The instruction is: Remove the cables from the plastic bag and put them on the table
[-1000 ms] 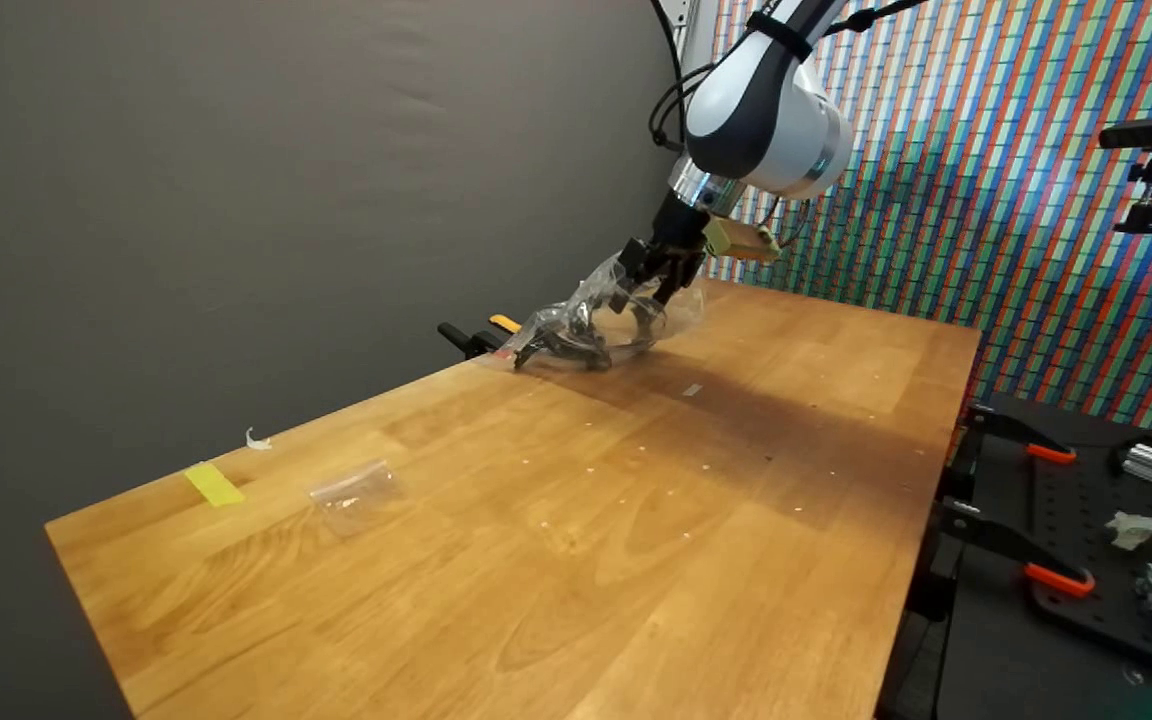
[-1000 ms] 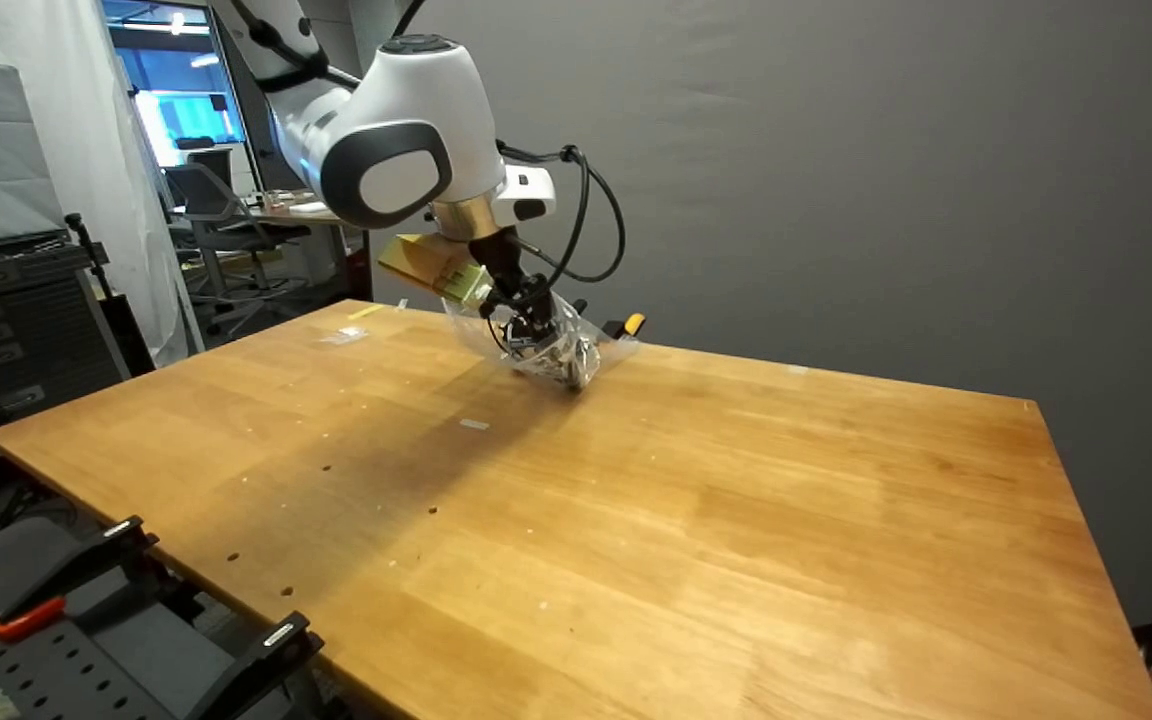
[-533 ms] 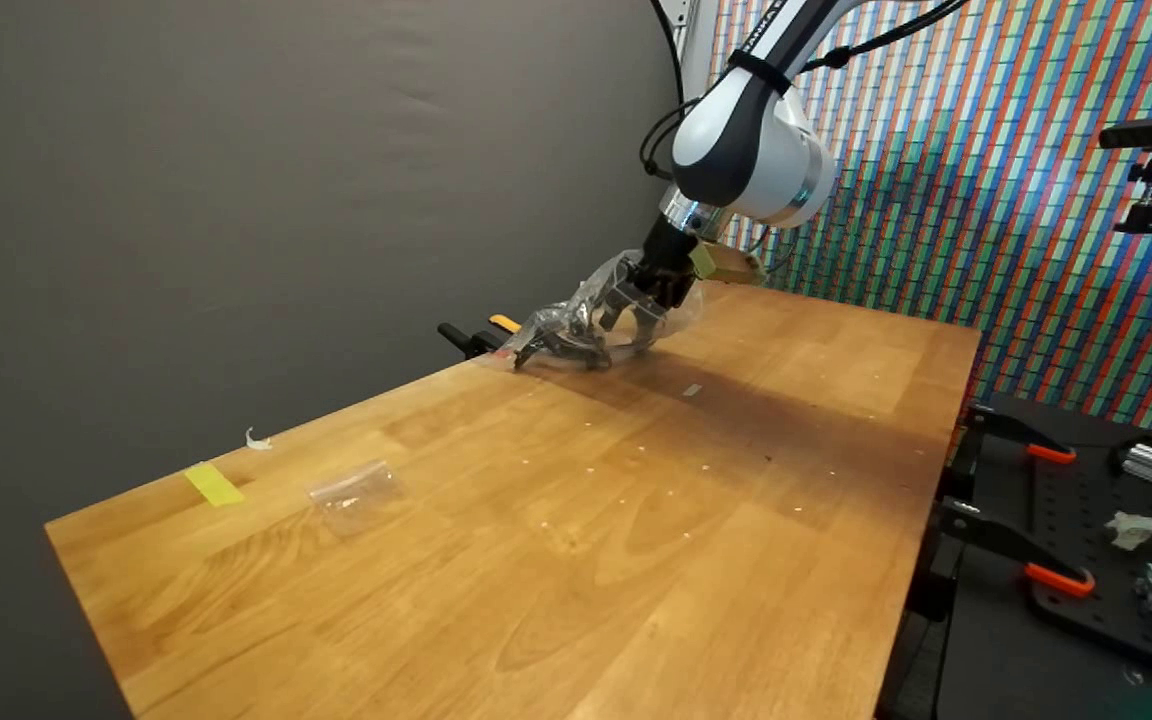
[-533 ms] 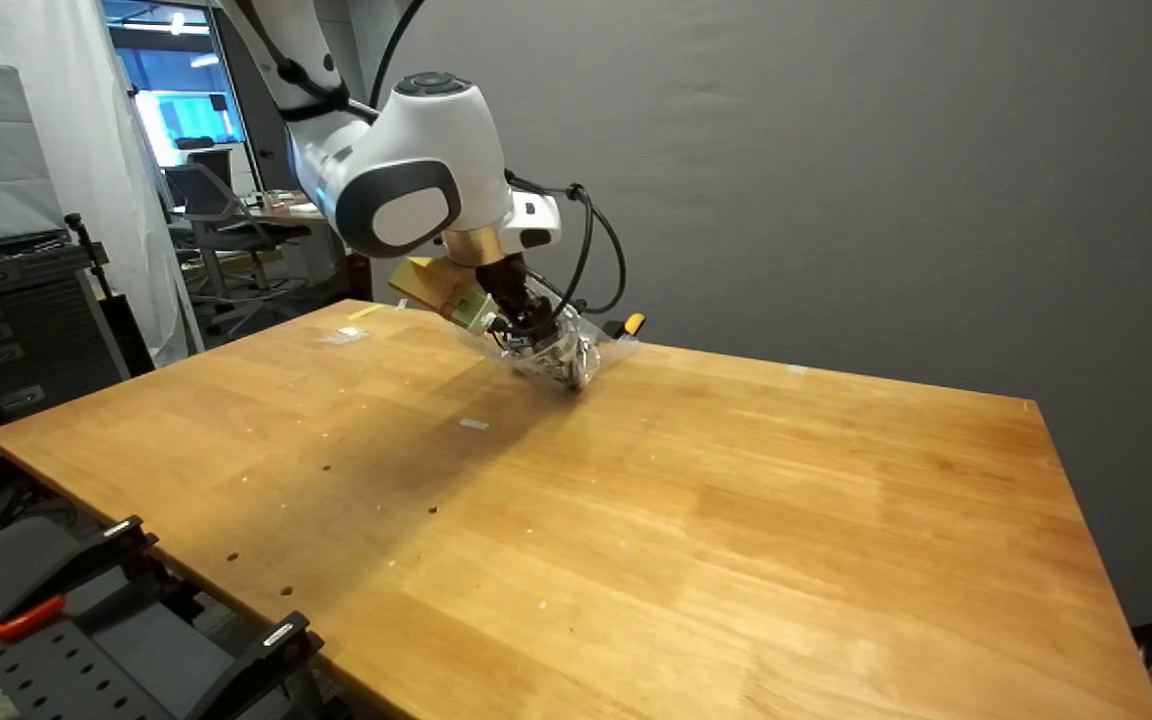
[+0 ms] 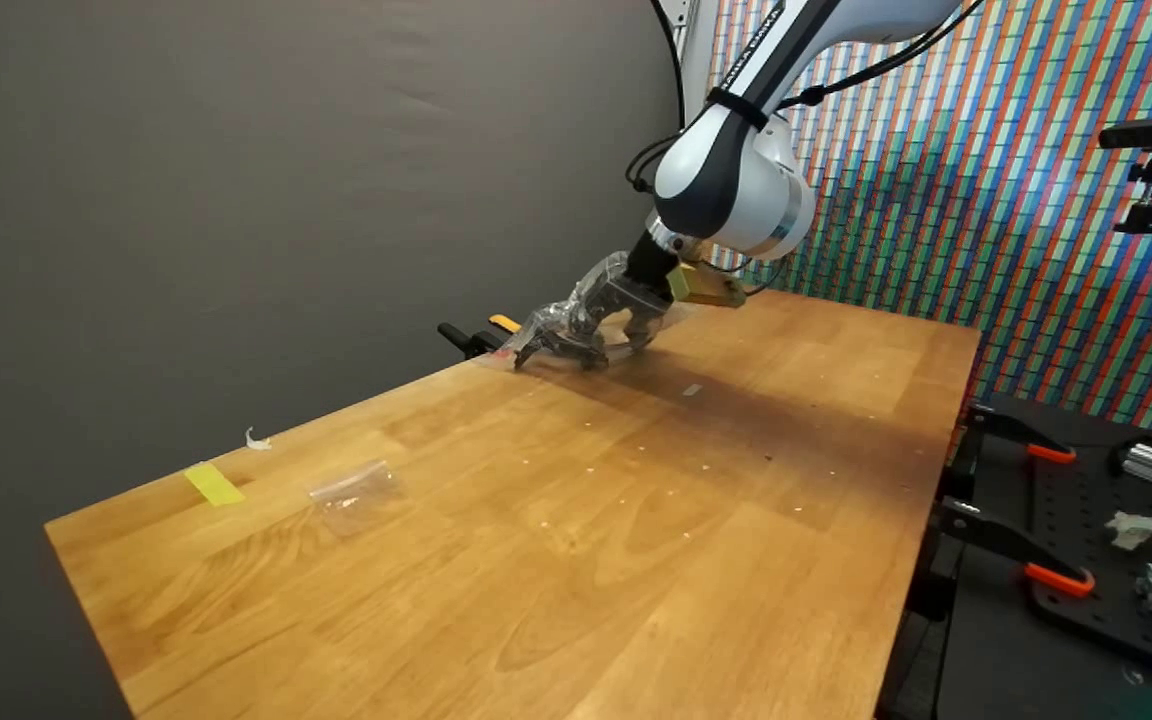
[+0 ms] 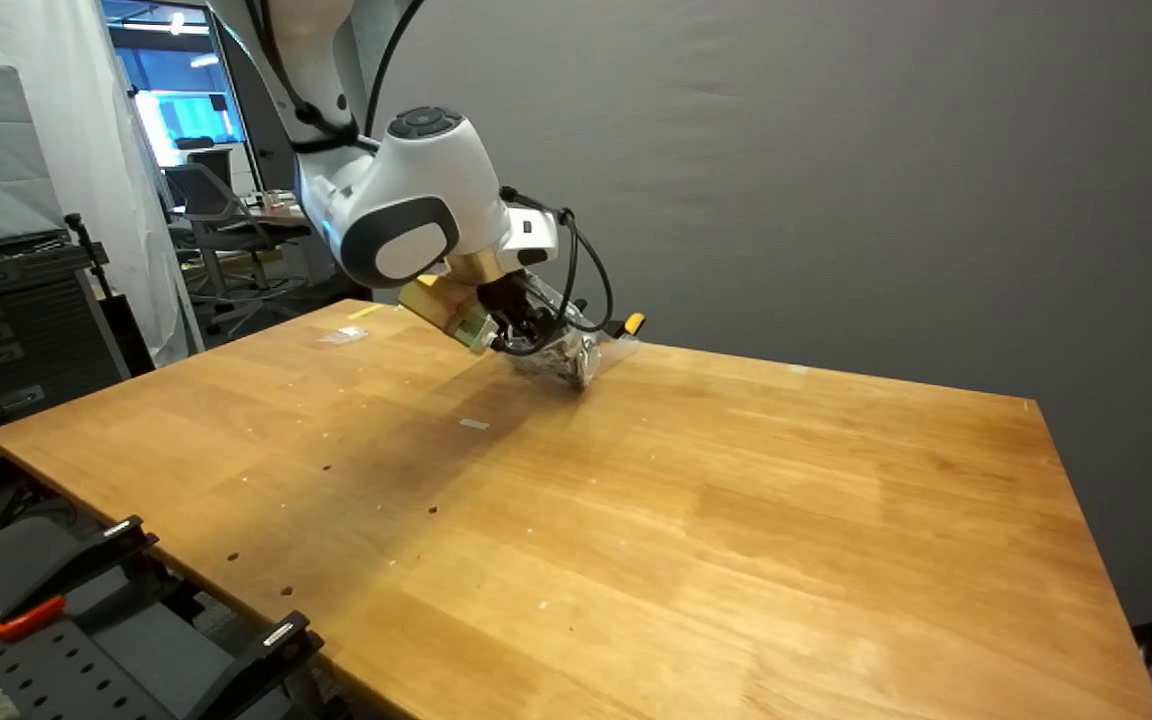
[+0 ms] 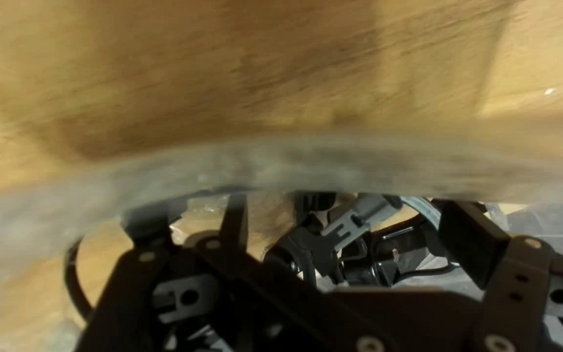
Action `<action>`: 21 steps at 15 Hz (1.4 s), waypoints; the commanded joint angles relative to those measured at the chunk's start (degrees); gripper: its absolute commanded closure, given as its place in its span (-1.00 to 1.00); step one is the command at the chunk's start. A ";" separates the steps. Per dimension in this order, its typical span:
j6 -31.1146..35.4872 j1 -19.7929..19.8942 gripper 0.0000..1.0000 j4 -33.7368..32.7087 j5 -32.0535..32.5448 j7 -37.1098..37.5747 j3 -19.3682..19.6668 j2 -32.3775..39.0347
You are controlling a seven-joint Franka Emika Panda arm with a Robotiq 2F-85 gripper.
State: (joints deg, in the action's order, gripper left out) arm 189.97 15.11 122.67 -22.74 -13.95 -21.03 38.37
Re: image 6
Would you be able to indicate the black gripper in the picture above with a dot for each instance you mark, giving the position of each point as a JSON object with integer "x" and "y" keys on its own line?
{"x": 516, "y": 304}

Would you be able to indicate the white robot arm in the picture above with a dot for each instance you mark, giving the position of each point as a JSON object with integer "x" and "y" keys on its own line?
{"x": 400, "y": 184}

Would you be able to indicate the black clamp with yellow tip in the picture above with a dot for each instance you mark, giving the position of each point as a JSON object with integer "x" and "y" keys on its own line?
{"x": 629, "y": 321}

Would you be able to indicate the grey fabric backdrop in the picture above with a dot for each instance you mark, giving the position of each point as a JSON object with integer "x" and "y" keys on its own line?
{"x": 800, "y": 173}

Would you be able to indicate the black office chair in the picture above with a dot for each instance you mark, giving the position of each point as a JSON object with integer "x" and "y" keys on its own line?
{"x": 223, "y": 241}

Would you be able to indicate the computer monitor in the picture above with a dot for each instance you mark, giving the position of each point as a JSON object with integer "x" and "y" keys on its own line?
{"x": 197, "y": 123}

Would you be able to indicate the white curtain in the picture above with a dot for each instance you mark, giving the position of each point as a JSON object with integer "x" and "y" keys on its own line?
{"x": 91, "y": 161}

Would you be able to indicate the black equipment cabinet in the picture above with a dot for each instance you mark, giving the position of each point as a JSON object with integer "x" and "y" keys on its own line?
{"x": 19, "y": 346}

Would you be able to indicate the black perforated side table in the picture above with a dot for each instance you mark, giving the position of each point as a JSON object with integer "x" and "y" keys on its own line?
{"x": 81, "y": 662}

